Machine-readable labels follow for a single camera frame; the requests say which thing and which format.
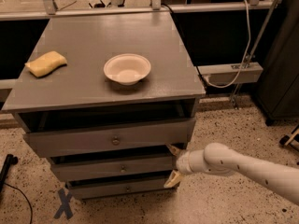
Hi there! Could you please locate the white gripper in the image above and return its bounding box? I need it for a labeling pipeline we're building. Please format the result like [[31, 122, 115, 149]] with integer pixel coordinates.
[[164, 144, 193, 189]]

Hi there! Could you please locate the grey drawer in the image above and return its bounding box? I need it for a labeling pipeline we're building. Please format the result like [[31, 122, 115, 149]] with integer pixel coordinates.
[[24, 119, 195, 158], [68, 172, 170, 199], [51, 152, 176, 182]]

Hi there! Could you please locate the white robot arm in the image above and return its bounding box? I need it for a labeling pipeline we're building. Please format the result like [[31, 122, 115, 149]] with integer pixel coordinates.
[[164, 143, 299, 204]]

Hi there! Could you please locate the grey bottom drawer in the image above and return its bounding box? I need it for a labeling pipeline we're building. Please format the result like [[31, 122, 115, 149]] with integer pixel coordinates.
[[68, 172, 170, 199]]

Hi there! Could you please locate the grey drawer cabinet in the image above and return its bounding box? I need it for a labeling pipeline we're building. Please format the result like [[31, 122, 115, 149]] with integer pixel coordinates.
[[4, 13, 205, 187]]

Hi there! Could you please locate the grey top drawer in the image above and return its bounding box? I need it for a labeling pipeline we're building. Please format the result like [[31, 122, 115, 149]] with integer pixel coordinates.
[[24, 119, 195, 158]]

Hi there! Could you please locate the grey power strip box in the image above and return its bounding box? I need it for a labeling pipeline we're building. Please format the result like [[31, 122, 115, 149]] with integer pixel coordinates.
[[198, 63, 263, 86]]

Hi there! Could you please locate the white paper bowl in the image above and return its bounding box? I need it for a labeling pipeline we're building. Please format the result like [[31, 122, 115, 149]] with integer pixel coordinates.
[[103, 53, 151, 86]]

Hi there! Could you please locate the black caster wheel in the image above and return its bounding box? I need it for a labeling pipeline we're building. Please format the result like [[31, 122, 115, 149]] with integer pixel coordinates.
[[279, 125, 299, 152]]

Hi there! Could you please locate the blue tape cross mark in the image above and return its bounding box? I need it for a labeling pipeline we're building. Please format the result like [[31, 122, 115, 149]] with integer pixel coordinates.
[[54, 189, 73, 220]]

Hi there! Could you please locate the dark cabinet at right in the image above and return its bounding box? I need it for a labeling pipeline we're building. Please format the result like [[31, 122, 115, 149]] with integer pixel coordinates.
[[252, 0, 299, 126]]

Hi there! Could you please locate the black stand foot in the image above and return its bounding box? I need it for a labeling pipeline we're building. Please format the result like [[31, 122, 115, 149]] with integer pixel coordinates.
[[0, 154, 18, 192]]

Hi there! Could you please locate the yellow sponge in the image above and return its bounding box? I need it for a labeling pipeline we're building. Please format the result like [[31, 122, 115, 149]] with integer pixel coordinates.
[[25, 51, 67, 77]]

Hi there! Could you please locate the white cable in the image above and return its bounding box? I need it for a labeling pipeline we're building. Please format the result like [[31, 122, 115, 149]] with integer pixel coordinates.
[[202, 0, 252, 90]]

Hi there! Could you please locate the black floor cable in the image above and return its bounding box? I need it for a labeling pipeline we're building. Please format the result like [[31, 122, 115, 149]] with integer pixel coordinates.
[[3, 182, 34, 224]]

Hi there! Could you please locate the metal railing frame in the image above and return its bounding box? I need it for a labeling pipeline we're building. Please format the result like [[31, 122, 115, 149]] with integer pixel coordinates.
[[0, 0, 283, 21]]

